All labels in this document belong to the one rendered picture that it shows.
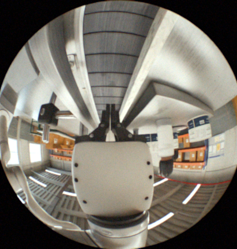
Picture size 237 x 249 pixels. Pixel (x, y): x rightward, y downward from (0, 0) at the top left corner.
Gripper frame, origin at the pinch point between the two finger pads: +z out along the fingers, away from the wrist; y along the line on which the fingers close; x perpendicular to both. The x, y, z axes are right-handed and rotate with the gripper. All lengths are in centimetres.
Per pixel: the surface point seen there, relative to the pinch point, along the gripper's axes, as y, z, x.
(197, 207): 261, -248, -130
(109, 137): 0.0, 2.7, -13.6
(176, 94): 19.7, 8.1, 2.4
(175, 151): 59, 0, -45
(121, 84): 1.9, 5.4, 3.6
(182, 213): 206, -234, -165
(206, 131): 53, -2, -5
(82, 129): -15.0, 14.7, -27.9
